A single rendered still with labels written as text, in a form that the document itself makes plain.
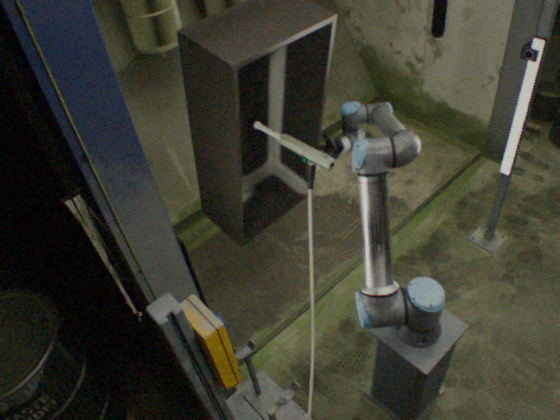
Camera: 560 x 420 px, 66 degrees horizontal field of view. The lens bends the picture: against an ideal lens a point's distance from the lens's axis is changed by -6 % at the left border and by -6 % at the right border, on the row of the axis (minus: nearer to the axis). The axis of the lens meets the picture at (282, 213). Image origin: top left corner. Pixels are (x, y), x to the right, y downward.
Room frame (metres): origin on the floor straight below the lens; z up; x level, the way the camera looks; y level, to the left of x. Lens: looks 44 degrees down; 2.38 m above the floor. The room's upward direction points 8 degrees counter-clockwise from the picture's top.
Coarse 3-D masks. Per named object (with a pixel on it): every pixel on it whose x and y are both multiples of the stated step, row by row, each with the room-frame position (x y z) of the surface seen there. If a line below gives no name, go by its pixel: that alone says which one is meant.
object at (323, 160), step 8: (256, 128) 1.91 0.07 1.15; (264, 128) 1.87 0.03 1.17; (280, 136) 1.77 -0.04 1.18; (288, 136) 1.76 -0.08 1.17; (280, 144) 1.76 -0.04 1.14; (288, 144) 1.72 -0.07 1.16; (296, 144) 1.69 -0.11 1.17; (304, 144) 1.69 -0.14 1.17; (296, 152) 1.68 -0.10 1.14; (304, 152) 1.64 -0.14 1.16; (312, 152) 1.62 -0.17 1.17; (320, 152) 1.62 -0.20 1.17; (312, 160) 1.60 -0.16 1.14; (320, 160) 1.57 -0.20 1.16; (328, 160) 1.55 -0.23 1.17; (312, 168) 1.62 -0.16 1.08; (328, 168) 1.54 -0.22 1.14; (312, 176) 1.62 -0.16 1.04; (312, 184) 1.62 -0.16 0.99
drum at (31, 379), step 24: (72, 336) 1.17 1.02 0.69; (48, 360) 0.96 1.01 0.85; (72, 360) 1.04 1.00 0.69; (96, 360) 1.27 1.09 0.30; (24, 384) 0.85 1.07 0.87; (48, 384) 0.90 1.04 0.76; (72, 384) 0.96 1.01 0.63; (96, 384) 1.05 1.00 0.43; (0, 408) 0.78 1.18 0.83; (24, 408) 0.81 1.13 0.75; (48, 408) 0.84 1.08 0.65; (72, 408) 0.89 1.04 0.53; (96, 408) 0.96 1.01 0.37; (120, 408) 1.07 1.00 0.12
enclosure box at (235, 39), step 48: (288, 0) 2.10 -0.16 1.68; (192, 48) 1.79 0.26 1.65; (240, 48) 1.71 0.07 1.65; (288, 48) 2.23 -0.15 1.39; (192, 96) 1.86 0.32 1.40; (240, 96) 2.15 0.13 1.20; (288, 96) 2.26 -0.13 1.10; (192, 144) 1.96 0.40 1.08; (240, 144) 2.20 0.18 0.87; (240, 192) 1.72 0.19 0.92; (288, 192) 2.17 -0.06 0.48; (240, 240) 1.77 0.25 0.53
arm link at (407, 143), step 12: (372, 108) 1.83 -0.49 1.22; (384, 108) 1.77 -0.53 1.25; (372, 120) 1.81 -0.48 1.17; (384, 120) 1.61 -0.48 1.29; (396, 120) 1.58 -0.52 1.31; (384, 132) 1.53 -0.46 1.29; (396, 132) 1.39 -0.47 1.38; (408, 132) 1.36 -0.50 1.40; (396, 144) 1.28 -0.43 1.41; (408, 144) 1.29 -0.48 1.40; (408, 156) 1.26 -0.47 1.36
